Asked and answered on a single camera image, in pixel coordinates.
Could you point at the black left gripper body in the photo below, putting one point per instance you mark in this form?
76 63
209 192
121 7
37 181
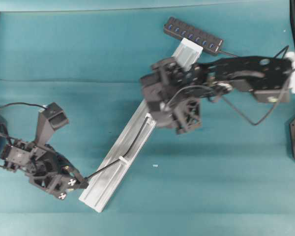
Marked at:
48 171

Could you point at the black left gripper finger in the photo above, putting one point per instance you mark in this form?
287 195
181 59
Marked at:
59 186
68 168

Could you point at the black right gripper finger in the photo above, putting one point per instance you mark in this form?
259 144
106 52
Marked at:
171 69
187 114

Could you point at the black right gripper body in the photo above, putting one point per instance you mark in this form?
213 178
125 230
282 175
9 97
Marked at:
173 91

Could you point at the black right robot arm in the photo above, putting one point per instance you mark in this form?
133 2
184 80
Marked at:
269 80

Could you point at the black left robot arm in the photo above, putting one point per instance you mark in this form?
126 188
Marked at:
17 155

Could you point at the black USB hub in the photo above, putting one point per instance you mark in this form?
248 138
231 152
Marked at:
179 29

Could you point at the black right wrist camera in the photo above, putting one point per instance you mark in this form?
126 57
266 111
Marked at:
164 115

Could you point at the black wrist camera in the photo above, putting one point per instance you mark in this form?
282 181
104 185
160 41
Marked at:
49 121
164 115

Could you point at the silver aluminium rail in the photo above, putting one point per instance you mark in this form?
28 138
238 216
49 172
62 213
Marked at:
115 165

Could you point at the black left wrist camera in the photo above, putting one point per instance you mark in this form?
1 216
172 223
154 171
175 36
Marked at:
49 121

